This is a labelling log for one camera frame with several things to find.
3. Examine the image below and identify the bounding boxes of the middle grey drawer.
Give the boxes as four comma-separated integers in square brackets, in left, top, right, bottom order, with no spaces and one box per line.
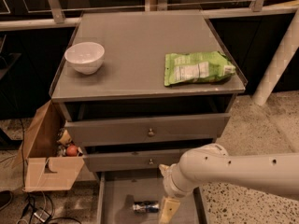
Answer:
[83,148,187,172]

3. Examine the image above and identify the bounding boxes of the green chip bag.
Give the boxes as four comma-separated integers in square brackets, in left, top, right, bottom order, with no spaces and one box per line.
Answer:
[164,51,236,87]

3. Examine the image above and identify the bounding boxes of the red apple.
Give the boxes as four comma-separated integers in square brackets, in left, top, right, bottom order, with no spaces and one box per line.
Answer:
[65,145,78,157]

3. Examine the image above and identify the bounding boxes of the metal railing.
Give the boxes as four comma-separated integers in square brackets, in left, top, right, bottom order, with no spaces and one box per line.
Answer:
[1,0,298,31]

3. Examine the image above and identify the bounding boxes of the white ceramic bowl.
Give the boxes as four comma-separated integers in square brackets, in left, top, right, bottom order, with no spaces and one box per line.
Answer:
[64,42,105,75]

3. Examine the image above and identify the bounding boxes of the silver blue redbull can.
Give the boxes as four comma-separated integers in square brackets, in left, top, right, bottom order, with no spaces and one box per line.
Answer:
[133,201,159,213]

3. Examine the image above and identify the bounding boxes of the grey drawer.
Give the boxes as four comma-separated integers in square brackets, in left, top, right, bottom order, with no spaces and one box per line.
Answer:
[83,148,187,172]
[96,169,208,224]
[65,113,230,147]

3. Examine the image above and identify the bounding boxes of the bottom grey drawer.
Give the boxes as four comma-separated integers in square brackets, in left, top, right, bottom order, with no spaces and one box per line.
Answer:
[96,169,208,224]

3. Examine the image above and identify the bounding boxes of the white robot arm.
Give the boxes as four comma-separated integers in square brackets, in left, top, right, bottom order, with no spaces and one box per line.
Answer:
[158,143,299,224]

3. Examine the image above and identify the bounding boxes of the top grey drawer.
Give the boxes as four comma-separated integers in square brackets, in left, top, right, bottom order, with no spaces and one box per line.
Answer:
[65,113,230,147]

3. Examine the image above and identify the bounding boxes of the brown cardboard box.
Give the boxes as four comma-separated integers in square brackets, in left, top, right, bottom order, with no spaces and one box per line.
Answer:
[13,101,84,192]

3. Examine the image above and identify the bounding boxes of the black floor cables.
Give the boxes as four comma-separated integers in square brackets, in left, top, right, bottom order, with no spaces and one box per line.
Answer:
[0,119,82,224]

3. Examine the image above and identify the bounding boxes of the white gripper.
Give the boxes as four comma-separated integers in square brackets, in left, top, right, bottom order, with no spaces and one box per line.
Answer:
[158,163,191,224]

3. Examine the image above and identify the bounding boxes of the yellow snack packet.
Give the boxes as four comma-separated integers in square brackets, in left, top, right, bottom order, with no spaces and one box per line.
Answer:
[57,129,72,147]

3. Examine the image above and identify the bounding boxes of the grey drawer cabinet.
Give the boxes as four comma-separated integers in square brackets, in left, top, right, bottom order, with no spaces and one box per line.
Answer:
[49,10,248,175]

